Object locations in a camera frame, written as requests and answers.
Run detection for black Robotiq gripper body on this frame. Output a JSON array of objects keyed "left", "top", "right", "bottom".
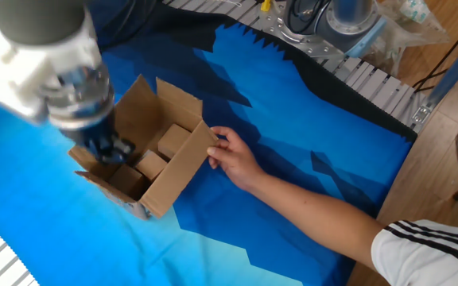
[{"left": 60, "top": 113, "right": 119, "bottom": 150}]

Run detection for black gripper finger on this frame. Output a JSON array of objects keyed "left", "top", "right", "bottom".
[
  {"left": 110, "top": 137, "right": 137, "bottom": 164},
  {"left": 87, "top": 142, "right": 113, "bottom": 166}
]

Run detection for brown cardboard shipping box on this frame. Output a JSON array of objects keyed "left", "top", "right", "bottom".
[{"left": 68, "top": 74, "right": 220, "bottom": 220}]

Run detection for person's bare forearm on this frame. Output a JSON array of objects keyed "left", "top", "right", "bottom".
[{"left": 248, "top": 172, "right": 385, "bottom": 271}]

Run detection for small brown cardboard box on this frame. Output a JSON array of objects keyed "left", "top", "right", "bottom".
[
  {"left": 107, "top": 164, "right": 149, "bottom": 201},
  {"left": 135, "top": 149, "right": 169, "bottom": 182},
  {"left": 157, "top": 123, "right": 192, "bottom": 160}
]

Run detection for person's bare hand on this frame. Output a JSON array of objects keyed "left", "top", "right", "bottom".
[{"left": 206, "top": 126, "right": 268, "bottom": 194}]

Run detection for blue mountain landscape cloth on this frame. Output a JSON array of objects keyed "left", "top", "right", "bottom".
[{"left": 0, "top": 0, "right": 419, "bottom": 286}]

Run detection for clear plastic bag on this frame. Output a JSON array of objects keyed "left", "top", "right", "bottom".
[{"left": 366, "top": 0, "right": 451, "bottom": 76}]

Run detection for white shirt black stripes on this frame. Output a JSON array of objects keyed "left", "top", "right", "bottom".
[{"left": 371, "top": 219, "right": 458, "bottom": 286}]

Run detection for black floor cables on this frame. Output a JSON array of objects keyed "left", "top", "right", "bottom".
[{"left": 411, "top": 11, "right": 458, "bottom": 92}]

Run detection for blue-grey aluminium frame bar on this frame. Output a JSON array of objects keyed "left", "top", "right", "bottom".
[{"left": 411, "top": 27, "right": 458, "bottom": 132}]

